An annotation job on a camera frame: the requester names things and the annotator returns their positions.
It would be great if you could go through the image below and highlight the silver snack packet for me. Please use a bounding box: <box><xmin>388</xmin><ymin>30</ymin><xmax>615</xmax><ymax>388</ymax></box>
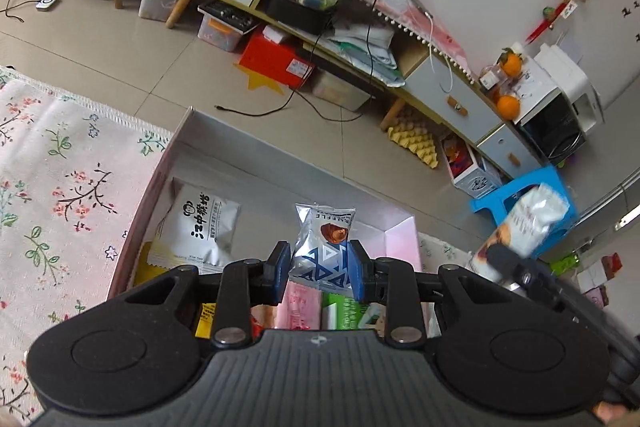
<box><xmin>287</xmin><ymin>203</ymin><xmax>357</xmax><ymax>292</ymax></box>

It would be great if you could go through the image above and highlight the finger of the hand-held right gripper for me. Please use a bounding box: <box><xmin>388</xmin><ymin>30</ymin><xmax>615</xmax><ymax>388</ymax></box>
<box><xmin>486</xmin><ymin>243</ymin><xmax>533</xmax><ymax>288</ymax></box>

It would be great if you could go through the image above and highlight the yellow snack packet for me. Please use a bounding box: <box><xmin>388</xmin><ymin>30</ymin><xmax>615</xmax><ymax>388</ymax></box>
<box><xmin>195</xmin><ymin>303</ymin><xmax>218</xmax><ymax>339</ymax></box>

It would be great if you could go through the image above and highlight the black cable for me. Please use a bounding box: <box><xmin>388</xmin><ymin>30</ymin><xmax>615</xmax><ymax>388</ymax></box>
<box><xmin>215</xmin><ymin>0</ymin><xmax>391</xmax><ymax>122</ymax></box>

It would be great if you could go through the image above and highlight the black case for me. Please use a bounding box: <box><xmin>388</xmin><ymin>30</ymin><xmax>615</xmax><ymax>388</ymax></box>
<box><xmin>265</xmin><ymin>0</ymin><xmax>343</xmax><ymax>35</ymax></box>

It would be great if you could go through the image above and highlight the grey cardboard box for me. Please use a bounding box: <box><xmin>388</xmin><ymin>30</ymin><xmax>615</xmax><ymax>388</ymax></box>
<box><xmin>107</xmin><ymin>106</ymin><xmax>423</xmax><ymax>348</ymax></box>

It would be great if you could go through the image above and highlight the blue plastic stool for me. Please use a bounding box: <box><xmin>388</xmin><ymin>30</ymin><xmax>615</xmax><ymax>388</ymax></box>
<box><xmin>470</xmin><ymin>164</ymin><xmax>581</xmax><ymax>253</ymax></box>

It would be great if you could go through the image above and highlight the white printed box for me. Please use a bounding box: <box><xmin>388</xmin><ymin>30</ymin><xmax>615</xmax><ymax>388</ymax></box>
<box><xmin>442</xmin><ymin>134</ymin><xmax>503</xmax><ymax>200</ymax></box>

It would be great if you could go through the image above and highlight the clear bin with keyboard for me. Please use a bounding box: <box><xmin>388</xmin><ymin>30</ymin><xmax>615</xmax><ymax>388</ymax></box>
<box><xmin>197</xmin><ymin>0</ymin><xmax>258</xmax><ymax>52</ymax></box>

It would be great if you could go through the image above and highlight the red snack packet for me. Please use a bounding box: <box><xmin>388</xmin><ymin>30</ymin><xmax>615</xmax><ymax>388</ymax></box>
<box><xmin>250</xmin><ymin>306</ymin><xmax>277</xmax><ymax>338</ymax></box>

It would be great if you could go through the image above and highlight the pink snack packet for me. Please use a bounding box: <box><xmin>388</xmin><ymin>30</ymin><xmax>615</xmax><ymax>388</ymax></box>
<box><xmin>277</xmin><ymin>282</ymin><xmax>326</xmax><ymax>330</ymax></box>

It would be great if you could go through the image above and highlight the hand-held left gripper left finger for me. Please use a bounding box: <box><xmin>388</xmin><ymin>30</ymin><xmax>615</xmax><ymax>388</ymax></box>
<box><xmin>125</xmin><ymin>241</ymin><xmax>291</xmax><ymax>349</ymax></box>

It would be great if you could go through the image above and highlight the orange fruit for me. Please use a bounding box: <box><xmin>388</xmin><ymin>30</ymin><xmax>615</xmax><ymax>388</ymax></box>
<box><xmin>500</xmin><ymin>51</ymin><xmax>524</xmax><ymax>78</ymax></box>
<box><xmin>496</xmin><ymin>94</ymin><xmax>521</xmax><ymax>120</ymax></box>

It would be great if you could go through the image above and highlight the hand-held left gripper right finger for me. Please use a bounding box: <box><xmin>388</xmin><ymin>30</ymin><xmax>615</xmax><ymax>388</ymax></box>
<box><xmin>347</xmin><ymin>238</ymin><xmax>523</xmax><ymax>348</ymax></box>

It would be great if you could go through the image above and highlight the stack of folded cloths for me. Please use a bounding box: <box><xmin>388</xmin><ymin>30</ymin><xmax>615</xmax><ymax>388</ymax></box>
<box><xmin>325</xmin><ymin>14</ymin><xmax>406</xmax><ymax>88</ymax></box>

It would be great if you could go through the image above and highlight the clear storage bin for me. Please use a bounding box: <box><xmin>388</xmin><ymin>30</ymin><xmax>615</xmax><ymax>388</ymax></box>
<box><xmin>312</xmin><ymin>69</ymin><xmax>373</xmax><ymax>112</ymax></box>

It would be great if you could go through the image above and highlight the green snack packet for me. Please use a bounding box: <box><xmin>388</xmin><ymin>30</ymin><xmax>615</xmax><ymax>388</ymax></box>
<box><xmin>324</xmin><ymin>294</ymin><xmax>386</xmax><ymax>333</ymax></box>

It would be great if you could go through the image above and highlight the white brown snack packet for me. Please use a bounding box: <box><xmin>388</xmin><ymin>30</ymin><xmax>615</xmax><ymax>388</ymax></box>
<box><xmin>467</xmin><ymin>183</ymin><xmax>571</xmax><ymax>283</ymax></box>

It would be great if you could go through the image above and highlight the yellow egg tray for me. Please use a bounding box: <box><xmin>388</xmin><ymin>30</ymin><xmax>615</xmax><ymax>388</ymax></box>
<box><xmin>387</xmin><ymin>107</ymin><xmax>443</xmax><ymax>168</ymax></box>

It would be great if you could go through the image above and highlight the white microwave oven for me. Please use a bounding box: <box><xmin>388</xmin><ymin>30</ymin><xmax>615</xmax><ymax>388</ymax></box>
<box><xmin>515</xmin><ymin>44</ymin><xmax>606</xmax><ymax>162</ymax></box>

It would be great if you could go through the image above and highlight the red cardboard box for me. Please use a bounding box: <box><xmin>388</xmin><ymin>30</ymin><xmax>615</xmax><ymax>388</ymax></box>
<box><xmin>239</xmin><ymin>27</ymin><xmax>316</xmax><ymax>90</ymax></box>

